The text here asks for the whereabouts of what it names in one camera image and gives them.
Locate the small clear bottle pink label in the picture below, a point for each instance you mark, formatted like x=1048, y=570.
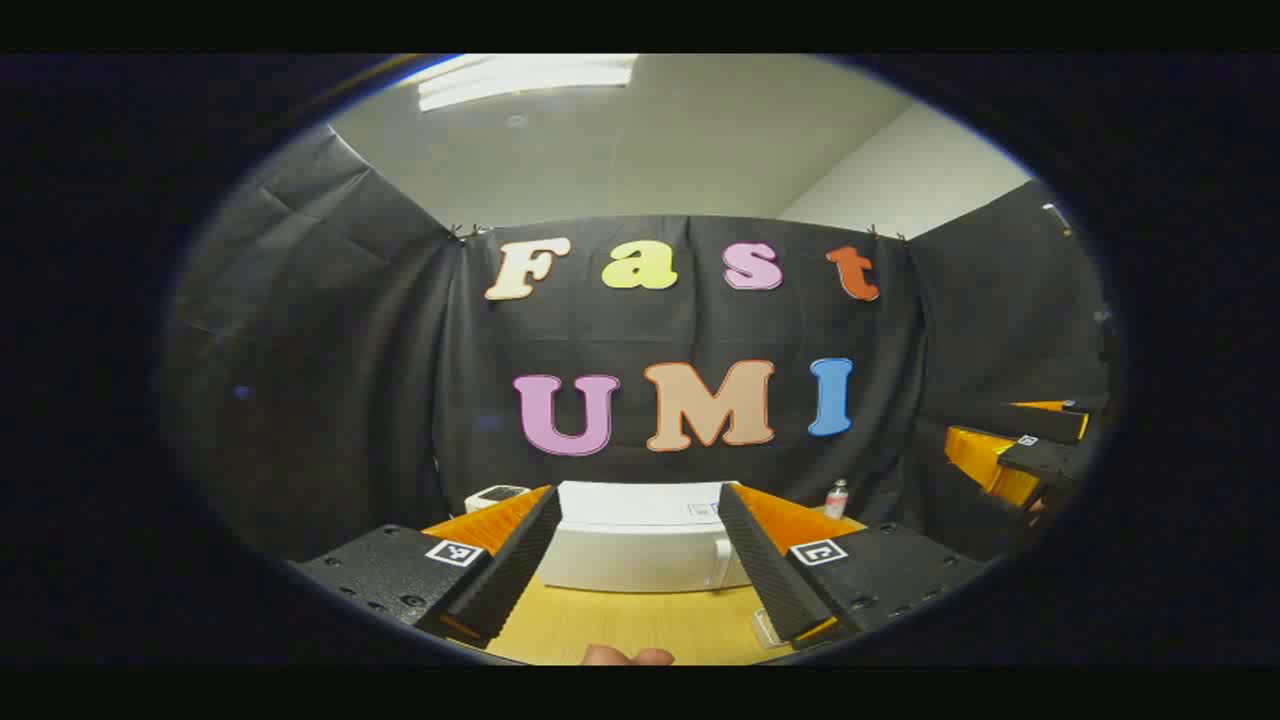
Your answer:
x=836, y=500

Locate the small white device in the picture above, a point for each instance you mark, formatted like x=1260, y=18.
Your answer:
x=495, y=497

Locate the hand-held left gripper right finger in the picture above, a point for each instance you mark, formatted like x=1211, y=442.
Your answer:
x=765, y=570

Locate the ceiling light panel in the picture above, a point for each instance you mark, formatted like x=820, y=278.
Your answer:
x=525, y=82

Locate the white microwave oven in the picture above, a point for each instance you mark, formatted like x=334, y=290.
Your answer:
x=640, y=550

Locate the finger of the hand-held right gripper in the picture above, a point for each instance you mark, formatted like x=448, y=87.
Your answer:
x=1050, y=460
x=1000, y=418

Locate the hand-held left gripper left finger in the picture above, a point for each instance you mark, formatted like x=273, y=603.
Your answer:
x=520, y=565

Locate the small white tray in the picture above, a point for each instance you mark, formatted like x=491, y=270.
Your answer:
x=765, y=630

